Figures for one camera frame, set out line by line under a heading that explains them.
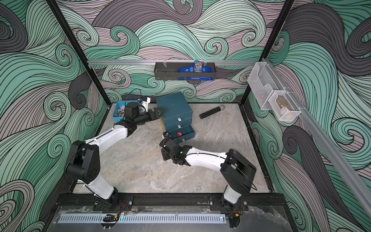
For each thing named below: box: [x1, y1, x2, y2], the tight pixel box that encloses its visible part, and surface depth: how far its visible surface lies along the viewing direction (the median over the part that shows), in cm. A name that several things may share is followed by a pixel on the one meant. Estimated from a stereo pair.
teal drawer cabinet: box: [156, 91, 196, 144], surface depth 92 cm
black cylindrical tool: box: [199, 104, 225, 119], surface depth 115 cm
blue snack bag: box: [177, 59, 214, 81], surface depth 93 cm
